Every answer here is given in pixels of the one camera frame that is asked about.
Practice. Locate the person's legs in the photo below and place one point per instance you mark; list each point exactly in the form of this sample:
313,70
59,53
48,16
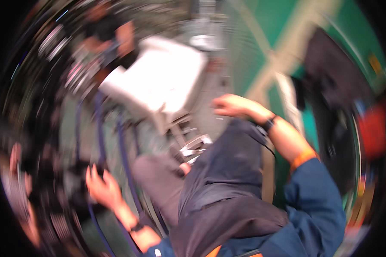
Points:
159,184

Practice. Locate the black bag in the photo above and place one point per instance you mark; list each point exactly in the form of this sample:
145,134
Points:
334,96

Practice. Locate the shiny metal machine part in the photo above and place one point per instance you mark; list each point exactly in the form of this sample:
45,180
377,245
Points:
194,147

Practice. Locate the black wrist band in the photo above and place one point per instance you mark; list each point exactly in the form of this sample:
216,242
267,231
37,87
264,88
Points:
269,123
136,227

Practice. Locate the person's right hand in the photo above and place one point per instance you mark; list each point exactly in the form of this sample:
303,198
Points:
244,107

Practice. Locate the red box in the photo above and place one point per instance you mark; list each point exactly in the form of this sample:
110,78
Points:
373,131

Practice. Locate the person's left fingers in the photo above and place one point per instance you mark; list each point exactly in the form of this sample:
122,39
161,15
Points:
99,176

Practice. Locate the white machine housing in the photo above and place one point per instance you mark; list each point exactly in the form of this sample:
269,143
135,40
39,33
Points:
165,77

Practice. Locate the person's right fingers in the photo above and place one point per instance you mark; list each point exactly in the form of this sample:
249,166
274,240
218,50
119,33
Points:
221,104

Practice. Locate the person's body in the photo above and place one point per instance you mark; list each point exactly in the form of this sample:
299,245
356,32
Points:
308,208

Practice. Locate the person's left hand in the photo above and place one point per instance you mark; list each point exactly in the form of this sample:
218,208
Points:
104,191

